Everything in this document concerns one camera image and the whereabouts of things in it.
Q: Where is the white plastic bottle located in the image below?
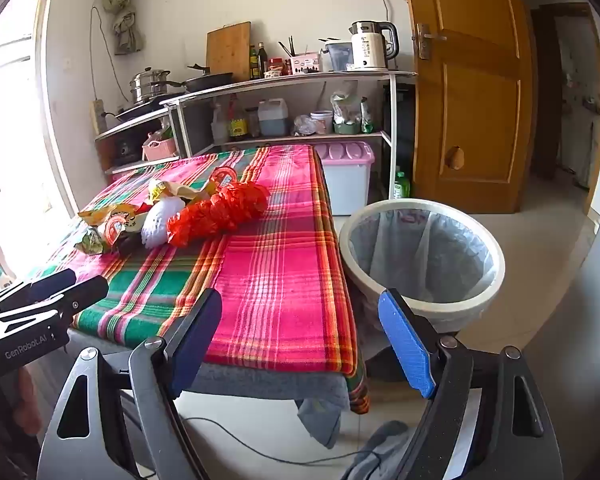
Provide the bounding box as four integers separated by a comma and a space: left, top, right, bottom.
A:
211, 102, 229, 143

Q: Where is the window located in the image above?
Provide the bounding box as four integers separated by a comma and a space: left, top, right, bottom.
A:
0, 0, 81, 281

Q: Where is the water filter pitcher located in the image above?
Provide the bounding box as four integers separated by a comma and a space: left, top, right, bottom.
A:
322, 37, 355, 73

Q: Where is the tall white shelf rack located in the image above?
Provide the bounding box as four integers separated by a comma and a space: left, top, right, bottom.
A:
161, 70, 418, 201

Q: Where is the black small appliance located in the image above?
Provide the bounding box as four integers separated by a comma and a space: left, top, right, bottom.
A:
112, 135, 141, 163

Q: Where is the steel steamer pot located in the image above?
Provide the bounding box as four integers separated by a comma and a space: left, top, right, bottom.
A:
131, 67, 172, 106

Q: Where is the white food bag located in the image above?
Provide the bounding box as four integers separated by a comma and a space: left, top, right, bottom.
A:
330, 91, 368, 126

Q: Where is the tied hanging curtain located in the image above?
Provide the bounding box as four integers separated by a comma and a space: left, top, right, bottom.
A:
102, 0, 146, 56

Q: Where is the red plastic bag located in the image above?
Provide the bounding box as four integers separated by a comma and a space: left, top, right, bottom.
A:
166, 181, 271, 248

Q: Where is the pink utensil holder box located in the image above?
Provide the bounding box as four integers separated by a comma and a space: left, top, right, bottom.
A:
287, 52, 322, 76

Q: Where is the grey cloth under tablecloth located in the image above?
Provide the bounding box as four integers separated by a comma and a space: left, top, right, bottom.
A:
177, 360, 351, 448

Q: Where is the grey plastic jug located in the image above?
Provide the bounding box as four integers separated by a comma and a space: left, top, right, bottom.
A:
257, 98, 289, 137

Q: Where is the white plastic tub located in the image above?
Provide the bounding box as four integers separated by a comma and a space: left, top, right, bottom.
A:
310, 110, 334, 135

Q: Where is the red round lid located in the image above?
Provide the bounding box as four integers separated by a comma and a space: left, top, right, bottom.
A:
209, 166, 238, 188

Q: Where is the wooden cutting board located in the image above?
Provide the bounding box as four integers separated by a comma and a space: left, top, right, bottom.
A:
206, 21, 252, 82

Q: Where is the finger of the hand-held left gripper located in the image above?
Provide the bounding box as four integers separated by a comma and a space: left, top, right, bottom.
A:
0, 275, 110, 328
0, 268, 77, 312

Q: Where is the white electric kettle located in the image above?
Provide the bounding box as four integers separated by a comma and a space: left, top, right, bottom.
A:
349, 20, 400, 72

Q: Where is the wooden door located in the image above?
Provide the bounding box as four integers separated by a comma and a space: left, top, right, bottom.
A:
400, 0, 536, 216

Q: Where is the white round trash bin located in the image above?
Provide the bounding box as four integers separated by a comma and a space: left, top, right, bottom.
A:
339, 199, 507, 336

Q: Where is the green snack wrapper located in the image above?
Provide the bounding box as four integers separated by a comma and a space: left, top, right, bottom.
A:
74, 227, 106, 256

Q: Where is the black frying pan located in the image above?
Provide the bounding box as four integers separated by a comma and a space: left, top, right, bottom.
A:
150, 64, 234, 93

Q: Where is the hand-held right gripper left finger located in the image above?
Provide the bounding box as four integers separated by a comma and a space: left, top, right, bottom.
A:
37, 288, 224, 480

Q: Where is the plaid tablecloth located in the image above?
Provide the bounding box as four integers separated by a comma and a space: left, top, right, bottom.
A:
27, 144, 371, 416

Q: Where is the green white packet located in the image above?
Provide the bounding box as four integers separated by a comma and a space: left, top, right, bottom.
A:
360, 97, 381, 133

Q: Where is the clear plastic bin liner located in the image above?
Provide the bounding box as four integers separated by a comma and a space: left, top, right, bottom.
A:
347, 207, 498, 306

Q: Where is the white foam fruit net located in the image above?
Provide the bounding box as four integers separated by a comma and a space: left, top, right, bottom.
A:
141, 195, 188, 250

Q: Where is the cream crumpled wrapper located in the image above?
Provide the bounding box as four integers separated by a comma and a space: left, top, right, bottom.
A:
177, 182, 218, 207

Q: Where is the cooking oil bottle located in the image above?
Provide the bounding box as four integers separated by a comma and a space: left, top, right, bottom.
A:
228, 100, 248, 142

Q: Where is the black induction cooker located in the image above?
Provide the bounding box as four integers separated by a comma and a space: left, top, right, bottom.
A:
115, 95, 181, 122

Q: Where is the low white shelf rack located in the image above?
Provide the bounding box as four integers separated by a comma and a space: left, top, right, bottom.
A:
94, 105, 181, 176

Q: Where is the pink lid storage box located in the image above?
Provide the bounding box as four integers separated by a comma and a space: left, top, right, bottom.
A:
314, 141, 376, 216

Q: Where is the pink plastic basket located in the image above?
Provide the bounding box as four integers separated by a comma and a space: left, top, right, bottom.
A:
142, 139, 177, 162

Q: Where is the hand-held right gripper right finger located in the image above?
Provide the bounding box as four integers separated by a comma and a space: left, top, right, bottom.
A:
377, 287, 563, 480

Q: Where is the yellow orange snack wrapper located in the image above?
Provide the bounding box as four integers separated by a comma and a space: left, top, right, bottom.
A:
77, 203, 146, 253

